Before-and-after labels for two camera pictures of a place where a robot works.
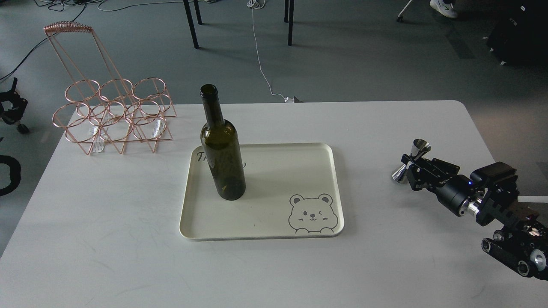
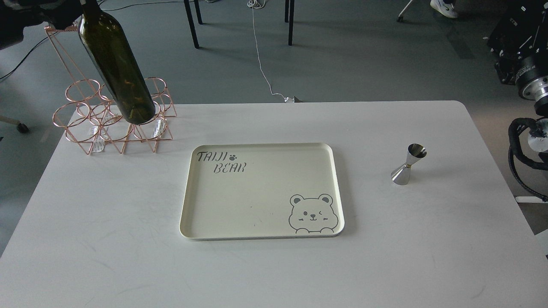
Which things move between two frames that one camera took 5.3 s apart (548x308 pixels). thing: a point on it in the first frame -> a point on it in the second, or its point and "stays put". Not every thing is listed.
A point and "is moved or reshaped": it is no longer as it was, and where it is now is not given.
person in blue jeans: [447, 10] stays put
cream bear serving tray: [292, 190] stays put
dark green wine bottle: [219, 139] -> [117, 64]
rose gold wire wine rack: [102, 107] stays put
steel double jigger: [419, 146] is moved or reshaped
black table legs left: [191, 22] stays put
